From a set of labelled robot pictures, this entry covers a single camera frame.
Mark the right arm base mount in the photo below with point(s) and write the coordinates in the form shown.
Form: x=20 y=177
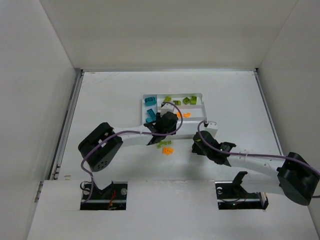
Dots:
x=232 y=196

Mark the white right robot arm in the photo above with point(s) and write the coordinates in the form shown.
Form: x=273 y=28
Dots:
x=288 y=175

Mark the orange flat lego plate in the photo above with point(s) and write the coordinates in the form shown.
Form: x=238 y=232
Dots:
x=169 y=151

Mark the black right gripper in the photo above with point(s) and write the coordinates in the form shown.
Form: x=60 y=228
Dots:
x=203 y=144

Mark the lime green lego plate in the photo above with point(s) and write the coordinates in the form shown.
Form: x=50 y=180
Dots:
x=167 y=99

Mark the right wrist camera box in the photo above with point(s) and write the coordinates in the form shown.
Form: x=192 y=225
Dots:
x=211 y=127

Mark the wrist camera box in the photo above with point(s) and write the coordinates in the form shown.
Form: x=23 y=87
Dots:
x=211 y=127
x=167 y=107

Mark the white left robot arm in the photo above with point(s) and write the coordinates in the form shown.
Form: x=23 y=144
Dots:
x=100 y=147

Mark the teal rounded lego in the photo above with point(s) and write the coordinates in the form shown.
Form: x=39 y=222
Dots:
x=150 y=101

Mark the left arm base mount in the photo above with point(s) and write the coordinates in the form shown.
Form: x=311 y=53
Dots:
x=111 y=198

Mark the olive green lego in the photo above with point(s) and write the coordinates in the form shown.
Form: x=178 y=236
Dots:
x=177 y=102

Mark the teal lego small brick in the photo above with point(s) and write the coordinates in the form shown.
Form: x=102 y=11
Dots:
x=148 y=120

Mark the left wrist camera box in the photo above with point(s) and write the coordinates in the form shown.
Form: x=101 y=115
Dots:
x=167 y=107

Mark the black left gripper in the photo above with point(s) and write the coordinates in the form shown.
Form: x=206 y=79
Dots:
x=155 y=131

